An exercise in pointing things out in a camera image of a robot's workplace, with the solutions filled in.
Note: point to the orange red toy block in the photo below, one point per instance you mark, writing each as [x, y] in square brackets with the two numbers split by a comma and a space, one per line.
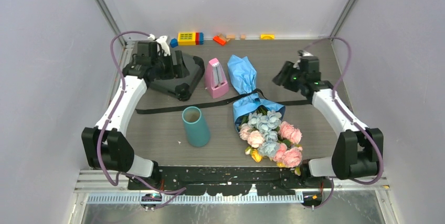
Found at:
[219, 40]

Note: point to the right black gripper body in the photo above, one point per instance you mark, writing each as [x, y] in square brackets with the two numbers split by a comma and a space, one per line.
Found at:
[293, 78]

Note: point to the teal vase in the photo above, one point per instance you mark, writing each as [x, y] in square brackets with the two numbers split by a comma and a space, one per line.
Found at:
[196, 127]

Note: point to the yellow arch toy block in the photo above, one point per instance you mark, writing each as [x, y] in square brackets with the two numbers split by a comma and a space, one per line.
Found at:
[267, 36]

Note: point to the black ribbon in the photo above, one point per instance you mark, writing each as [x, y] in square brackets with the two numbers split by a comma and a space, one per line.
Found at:
[199, 105]

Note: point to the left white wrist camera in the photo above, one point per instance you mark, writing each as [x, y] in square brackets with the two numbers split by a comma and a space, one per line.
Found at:
[162, 41]

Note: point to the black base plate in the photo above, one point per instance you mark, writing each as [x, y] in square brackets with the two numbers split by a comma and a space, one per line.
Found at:
[227, 181]

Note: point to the blue toy cube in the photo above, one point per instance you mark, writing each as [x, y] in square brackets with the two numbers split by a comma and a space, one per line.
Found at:
[173, 43]

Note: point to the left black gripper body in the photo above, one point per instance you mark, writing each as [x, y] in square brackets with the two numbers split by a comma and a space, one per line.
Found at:
[169, 71]

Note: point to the grey black case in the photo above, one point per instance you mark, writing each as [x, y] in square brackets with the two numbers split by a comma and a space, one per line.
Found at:
[182, 88]

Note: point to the aluminium frame rail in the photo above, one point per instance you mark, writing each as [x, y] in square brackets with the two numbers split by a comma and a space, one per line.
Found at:
[97, 190]

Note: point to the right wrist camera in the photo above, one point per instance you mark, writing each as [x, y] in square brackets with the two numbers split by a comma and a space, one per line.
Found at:
[307, 62]

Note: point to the blue flower bouquet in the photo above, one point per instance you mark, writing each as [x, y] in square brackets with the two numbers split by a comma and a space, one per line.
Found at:
[260, 123]

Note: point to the red blue toy block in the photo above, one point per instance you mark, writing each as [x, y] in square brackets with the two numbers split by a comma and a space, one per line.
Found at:
[199, 38]

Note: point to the pink metronome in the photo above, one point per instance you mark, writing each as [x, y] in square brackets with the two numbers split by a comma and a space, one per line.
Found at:
[216, 82]

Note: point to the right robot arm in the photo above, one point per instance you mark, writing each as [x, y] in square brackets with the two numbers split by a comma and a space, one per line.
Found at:
[358, 153]

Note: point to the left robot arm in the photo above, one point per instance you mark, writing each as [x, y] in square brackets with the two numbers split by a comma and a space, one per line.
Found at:
[105, 144]

